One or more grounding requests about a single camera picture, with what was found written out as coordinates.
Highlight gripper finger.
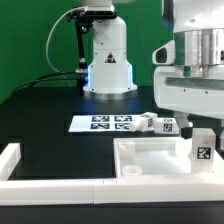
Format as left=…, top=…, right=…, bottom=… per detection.
left=218, top=119, right=224, bottom=150
left=174, top=111, right=193, bottom=139

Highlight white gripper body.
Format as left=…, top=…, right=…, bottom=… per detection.
left=152, top=40, right=224, bottom=119

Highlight white square table top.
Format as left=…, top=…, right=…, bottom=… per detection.
left=114, top=137, right=224, bottom=178

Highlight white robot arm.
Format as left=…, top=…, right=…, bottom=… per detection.
left=78, top=0, right=224, bottom=149

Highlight white U-shaped fence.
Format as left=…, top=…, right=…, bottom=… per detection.
left=0, top=143, right=224, bottom=206

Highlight paper sheet with tags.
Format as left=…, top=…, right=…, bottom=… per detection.
left=69, top=115, right=136, bottom=133

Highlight black camera on pole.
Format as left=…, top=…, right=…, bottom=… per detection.
left=66, top=6, right=117, bottom=96

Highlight grey cable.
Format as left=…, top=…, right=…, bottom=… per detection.
left=45, top=7, right=84, bottom=88

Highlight black cables on table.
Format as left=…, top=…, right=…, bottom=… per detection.
left=12, top=70, right=81, bottom=95

